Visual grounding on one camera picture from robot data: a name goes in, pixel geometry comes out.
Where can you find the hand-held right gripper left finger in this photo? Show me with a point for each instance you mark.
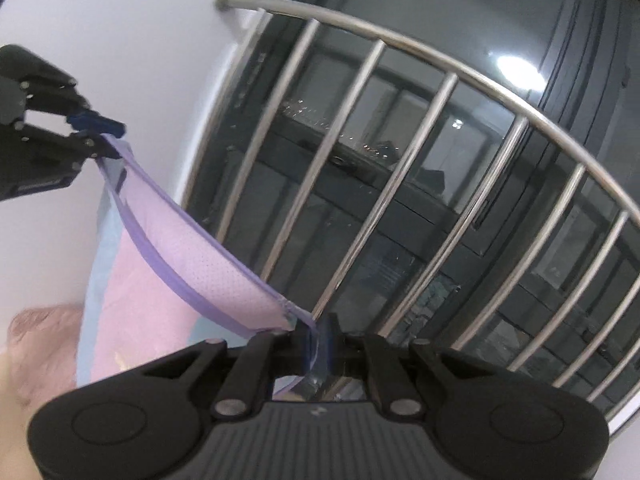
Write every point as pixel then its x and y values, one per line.
pixel 285 355

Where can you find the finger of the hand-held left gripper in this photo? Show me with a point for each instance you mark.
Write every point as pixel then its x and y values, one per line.
pixel 95 121
pixel 85 147

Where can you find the steel window railing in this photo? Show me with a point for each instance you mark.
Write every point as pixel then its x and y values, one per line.
pixel 457 77

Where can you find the dark grey curtain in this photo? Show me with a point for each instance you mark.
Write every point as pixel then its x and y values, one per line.
pixel 590 35

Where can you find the pink blue purple-trimmed garment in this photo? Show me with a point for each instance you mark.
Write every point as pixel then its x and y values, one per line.
pixel 165 270

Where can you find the pink quilted blanket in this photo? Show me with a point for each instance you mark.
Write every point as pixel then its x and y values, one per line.
pixel 40 345

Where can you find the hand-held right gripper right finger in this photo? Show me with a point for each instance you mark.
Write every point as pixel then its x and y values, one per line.
pixel 332 345

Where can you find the dark glass window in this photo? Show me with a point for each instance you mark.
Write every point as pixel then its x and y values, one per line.
pixel 400 110

